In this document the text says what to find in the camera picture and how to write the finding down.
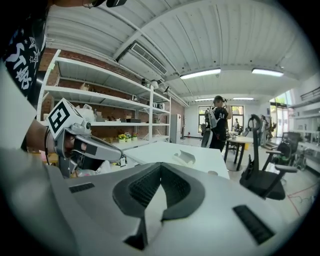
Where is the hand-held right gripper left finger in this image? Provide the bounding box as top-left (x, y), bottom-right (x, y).
top-left (47, 161), bottom-right (163, 256)

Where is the black office chair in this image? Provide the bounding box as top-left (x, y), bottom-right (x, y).
top-left (239, 113), bottom-right (299, 202)

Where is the window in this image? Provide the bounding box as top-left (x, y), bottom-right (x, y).
top-left (197, 105), bottom-right (245, 135)

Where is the white ceiling air conditioner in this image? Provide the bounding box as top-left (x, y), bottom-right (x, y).
top-left (116, 41), bottom-right (169, 82)

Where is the white shopping bag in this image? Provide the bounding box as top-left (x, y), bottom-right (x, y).
top-left (74, 104), bottom-right (96, 123)

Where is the person's left forearm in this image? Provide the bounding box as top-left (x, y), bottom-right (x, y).
top-left (24, 119), bottom-right (55, 154)

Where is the white shelving unit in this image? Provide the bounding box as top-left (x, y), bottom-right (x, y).
top-left (36, 49), bottom-right (173, 156)

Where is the white storage rack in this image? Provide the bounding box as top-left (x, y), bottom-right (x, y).
top-left (289, 86), bottom-right (320, 174)

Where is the black mesh chair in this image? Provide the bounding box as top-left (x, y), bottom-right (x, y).
top-left (265, 131), bottom-right (302, 167)

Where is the grey tall cabinet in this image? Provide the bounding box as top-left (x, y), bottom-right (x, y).
top-left (169, 113), bottom-right (182, 145)

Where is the white curved plastic part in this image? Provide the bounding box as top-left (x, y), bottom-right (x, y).
top-left (173, 149), bottom-right (196, 166)

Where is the black head-worn camera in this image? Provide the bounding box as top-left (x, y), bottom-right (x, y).
top-left (105, 0), bottom-right (129, 8)

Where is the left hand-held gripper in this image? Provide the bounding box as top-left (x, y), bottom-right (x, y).
top-left (46, 97), bottom-right (124, 179)

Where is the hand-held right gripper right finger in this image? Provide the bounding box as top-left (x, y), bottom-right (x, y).
top-left (146, 162), bottom-right (301, 256)

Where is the person's black star-print shirt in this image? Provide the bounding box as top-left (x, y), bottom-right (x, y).
top-left (0, 0), bottom-right (48, 101)

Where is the person's left hand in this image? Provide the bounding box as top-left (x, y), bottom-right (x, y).
top-left (61, 133), bottom-right (87, 158)

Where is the round white table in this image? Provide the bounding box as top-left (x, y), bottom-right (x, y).
top-left (222, 135), bottom-right (255, 172)

